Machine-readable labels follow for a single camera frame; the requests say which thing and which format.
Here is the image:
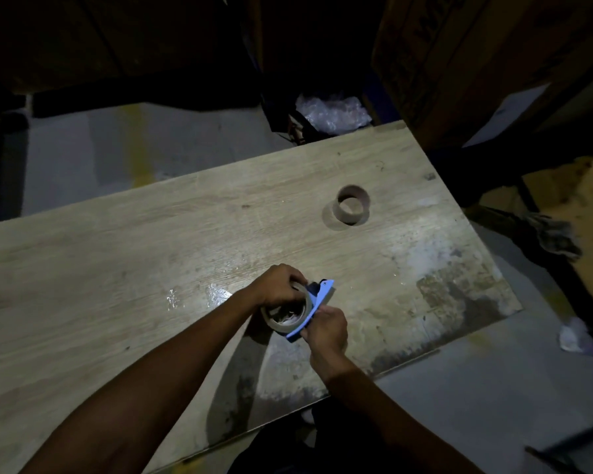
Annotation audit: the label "cardboard tape core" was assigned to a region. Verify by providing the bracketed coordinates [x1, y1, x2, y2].
[331, 184, 372, 226]

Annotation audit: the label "black plastic bin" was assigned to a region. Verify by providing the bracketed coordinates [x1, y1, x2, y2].
[260, 91, 327, 145]

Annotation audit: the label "person's dark trousers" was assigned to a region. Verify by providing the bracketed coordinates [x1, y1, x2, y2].
[227, 399, 394, 474]

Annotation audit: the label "person's right hand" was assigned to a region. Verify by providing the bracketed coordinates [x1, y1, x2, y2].
[298, 305, 351, 377]

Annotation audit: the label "clear plastic wrap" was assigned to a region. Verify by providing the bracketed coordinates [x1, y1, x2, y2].
[295, 93, 373, 135]

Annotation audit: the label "black broom with grey bristles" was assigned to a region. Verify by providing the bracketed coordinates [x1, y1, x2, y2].
[466, 204, 593, 341]

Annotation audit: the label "flat brown cardboard piece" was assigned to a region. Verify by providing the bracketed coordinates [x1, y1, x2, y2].
[479, 151, 593, 323]

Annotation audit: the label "plain brown cardboard boxes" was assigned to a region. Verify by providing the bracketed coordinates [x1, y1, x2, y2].
[0, 0, 258, 97]

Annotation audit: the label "person's left hand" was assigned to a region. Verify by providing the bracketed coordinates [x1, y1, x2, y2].
[246, 263, 311, 313]

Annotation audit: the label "crumpled white paper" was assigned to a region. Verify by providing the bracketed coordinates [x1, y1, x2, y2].
[559, 317, 593, 359]

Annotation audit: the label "large printed cardboard box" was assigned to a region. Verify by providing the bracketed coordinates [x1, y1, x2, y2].
[372, 0, 593, 149]

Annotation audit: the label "clear tape roll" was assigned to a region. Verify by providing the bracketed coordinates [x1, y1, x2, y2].
[260, 283, 315, 336]

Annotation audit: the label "black metal frame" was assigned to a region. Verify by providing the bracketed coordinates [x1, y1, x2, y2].
[523, 414, 593, 474]

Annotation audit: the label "blue tape dispenser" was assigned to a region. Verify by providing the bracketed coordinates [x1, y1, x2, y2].
[284, 278, 336, 344]

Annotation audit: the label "person's left forearm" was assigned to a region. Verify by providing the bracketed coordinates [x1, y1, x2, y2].
[19, 286, 257, 474]

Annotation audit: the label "person's right forearm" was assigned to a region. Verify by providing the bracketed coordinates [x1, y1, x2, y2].
[320, 357, 485, 474]

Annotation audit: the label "white flat sheet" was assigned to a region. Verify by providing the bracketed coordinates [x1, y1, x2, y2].
[462, 83, 553, 147]

